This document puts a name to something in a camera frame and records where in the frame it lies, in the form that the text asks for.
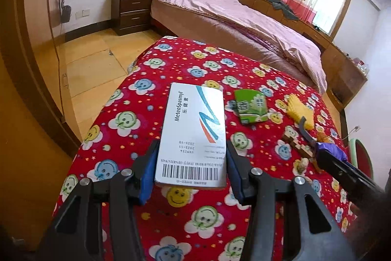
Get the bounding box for green tissue packet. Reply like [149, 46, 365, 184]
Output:
[234, 89, 269, 125]

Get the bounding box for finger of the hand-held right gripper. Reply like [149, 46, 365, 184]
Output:
[316, 152, 356, 180]
[298, 116, 319, 147]

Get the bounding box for dark grey clothes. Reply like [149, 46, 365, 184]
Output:
[268, 0, 301, 21]

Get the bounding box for pink duvet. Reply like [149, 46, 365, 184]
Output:
[148, 0, 328, 93]

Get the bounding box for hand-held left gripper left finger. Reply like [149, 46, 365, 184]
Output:
[38, 140, 161, 261]

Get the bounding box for red smiley flower blanket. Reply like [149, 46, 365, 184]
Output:
[53, 36, 359, 261]

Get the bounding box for small yellow foam net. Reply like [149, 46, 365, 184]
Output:
[285, 94, 315, 131]

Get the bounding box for wooden framed window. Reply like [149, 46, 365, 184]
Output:
[312, 0, 353, 37]

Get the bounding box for white bottles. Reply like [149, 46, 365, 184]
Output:
[351, 57, 370, 73]

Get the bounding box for brown wooden block piece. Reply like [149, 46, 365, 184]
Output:
[281, 126, 310, 158]

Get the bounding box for wooden wardrobe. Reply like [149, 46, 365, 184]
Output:
[0, 0, 83, 252]

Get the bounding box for white medicine box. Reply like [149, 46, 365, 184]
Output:
[154, 83, 227, 189]

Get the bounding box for long wooden cabinet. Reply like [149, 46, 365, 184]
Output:
[238, 0, 369, 112]

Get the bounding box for purple wrapper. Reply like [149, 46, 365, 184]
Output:
[314, 142, 348, 163]

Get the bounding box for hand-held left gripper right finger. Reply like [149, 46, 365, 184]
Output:
[226, 142, 356, 261]

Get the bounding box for dark wooden nightstand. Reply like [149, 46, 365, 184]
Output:
[110, 0, 156, 36]

